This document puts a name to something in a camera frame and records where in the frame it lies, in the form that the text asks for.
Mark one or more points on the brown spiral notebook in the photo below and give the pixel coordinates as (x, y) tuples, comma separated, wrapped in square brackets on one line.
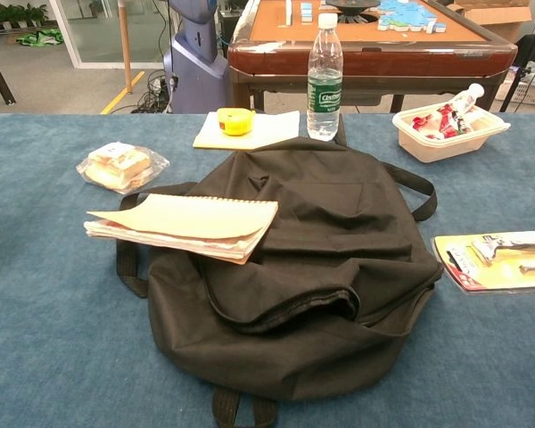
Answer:
[(196, 218)]

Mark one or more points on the black backpack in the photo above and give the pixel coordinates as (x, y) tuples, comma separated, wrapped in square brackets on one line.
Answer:
[(330, 267)]

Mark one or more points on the green fabric heap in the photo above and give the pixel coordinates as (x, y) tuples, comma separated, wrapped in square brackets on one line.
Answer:
[(40, 38)]

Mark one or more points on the potted green plants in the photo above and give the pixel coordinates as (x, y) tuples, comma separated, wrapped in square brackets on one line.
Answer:
[(13, 15)]

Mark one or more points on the wooden pole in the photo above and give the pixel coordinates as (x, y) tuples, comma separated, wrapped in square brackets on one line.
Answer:
[(125, 49)]

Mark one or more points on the bagged sliced bread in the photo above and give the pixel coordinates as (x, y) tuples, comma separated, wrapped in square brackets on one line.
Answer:
[(118, 167)]

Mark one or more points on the yellow tape measure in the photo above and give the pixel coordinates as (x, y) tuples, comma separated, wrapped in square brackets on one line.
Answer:
[(235, 121)]

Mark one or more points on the blue table mat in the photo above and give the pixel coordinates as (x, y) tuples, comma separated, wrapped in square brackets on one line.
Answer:
[(49, 356)]

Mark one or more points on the cream paper pad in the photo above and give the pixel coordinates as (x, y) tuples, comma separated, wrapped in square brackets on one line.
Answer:
[(272, 129)]

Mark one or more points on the clear plastic water bottle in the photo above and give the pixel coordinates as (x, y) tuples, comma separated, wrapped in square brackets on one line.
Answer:
[(324, 89)]

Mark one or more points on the brown mahjong table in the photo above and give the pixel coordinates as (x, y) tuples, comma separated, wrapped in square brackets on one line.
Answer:
[(405, 58)]

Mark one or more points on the blue mahjong tile pile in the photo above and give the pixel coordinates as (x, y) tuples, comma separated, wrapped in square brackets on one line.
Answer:
[(405, 18)]

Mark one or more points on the red snack packets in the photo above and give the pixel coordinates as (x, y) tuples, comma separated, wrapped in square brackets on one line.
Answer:
[(443, 120)]

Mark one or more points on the white plastic food tray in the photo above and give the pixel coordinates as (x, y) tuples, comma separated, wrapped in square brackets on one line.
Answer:
[(441, 149)]

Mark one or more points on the white squeeze tube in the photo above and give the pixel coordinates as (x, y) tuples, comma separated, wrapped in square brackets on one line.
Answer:
[(468, 98)]

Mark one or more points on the cardboard box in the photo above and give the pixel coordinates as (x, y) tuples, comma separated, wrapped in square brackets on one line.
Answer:
[(495, 15)]

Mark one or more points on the yellow razor blister pack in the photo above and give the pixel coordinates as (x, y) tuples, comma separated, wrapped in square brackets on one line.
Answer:
[(486, 272)]

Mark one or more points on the black tripod stand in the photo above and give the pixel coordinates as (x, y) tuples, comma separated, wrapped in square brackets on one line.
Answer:
[(524, 67)]

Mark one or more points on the white plastic basket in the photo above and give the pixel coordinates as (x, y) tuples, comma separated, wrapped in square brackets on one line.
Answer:
[(530, 93)]

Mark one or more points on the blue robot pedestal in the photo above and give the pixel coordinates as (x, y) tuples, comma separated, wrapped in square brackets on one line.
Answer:
[(196, 58)]

